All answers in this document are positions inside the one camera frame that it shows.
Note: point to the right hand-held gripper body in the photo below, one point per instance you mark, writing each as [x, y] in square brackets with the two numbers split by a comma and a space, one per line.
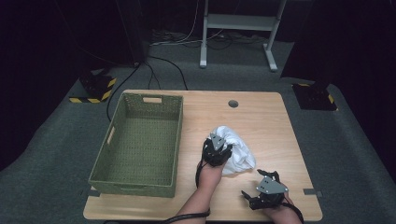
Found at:
[270, 192]

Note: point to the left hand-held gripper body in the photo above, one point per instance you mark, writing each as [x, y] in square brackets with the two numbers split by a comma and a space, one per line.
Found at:
[216, 152]

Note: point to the white cloth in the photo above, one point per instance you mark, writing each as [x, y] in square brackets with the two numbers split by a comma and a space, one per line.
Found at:
[241, 155]

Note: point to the green woven basket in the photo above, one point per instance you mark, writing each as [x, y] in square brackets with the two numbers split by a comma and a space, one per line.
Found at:
[143, 140]

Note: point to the grey tape strip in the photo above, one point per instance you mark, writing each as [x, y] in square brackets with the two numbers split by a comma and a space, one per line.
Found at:
[94, 193]
[313, 192]

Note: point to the black yellow striped stand base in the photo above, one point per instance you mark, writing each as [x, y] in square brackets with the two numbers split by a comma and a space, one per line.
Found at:
[96, 88]
[314, 96]

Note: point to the white metal stand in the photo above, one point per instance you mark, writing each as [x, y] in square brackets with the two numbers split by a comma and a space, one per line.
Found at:
[238, 22]

